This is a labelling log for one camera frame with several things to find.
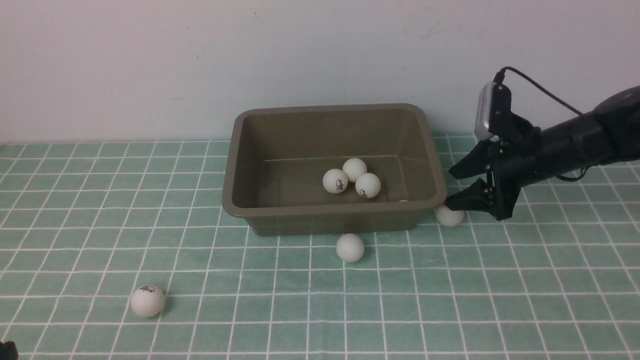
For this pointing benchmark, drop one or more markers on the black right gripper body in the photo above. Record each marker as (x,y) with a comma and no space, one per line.
(566,151)

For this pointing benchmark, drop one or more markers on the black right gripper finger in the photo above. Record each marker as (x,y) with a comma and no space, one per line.
(477,197)
(475,163)

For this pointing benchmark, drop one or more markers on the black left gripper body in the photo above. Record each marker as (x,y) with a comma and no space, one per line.
(8,351)

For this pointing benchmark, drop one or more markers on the white logo ping-pong ball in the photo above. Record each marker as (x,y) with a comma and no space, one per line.
(147,301)
(335,181)

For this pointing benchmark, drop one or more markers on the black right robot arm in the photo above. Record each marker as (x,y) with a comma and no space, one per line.
(619,116)

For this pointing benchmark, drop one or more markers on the green checkered tablecloth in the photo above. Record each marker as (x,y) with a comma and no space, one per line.
(84,225)

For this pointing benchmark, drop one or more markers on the brown plastic bin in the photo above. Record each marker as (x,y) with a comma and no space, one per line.
(278,157)

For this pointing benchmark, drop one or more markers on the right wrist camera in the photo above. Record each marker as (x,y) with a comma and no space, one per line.
(495,119)

